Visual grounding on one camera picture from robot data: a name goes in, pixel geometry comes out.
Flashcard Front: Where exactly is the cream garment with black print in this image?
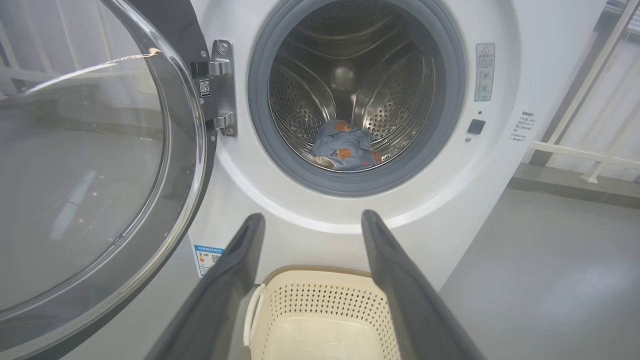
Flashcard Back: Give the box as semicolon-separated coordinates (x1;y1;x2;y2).
302;151;333;168

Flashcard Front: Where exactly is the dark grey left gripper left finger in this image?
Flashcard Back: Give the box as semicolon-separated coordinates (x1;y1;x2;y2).
145;213;266;360

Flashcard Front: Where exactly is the grey warning sticker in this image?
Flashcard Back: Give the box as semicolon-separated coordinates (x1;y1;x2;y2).
474;43;496;103

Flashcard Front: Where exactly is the blue energy label sticker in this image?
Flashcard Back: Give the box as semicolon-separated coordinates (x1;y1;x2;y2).
194;244;225;278

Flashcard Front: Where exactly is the white front-load washing machine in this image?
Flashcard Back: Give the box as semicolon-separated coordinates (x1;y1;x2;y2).
125;0;608;301

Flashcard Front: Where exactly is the stainless steel washing machine drum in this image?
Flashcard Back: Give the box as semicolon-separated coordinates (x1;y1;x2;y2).
268;0;437;173

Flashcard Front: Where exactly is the black-rimmed glass washer door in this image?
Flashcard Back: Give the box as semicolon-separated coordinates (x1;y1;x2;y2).
0;0;218;360

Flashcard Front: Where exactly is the small black text sticker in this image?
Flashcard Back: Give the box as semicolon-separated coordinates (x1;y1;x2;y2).
509;111;537;143

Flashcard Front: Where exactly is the blue patterned garment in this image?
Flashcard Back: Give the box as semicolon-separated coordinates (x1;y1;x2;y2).
302;120;383;172

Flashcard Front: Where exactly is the cream basket with brown rim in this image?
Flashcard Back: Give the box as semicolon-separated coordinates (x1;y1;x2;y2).
243;265;401;360

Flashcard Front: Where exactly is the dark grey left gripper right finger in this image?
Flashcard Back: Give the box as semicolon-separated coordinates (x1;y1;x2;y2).
361;209;486;360

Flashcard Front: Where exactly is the metal door hinge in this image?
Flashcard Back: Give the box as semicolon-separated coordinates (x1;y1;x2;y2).
191;39;238;138

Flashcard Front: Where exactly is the white metal railing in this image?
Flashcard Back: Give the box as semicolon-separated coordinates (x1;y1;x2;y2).
530;0;640;184

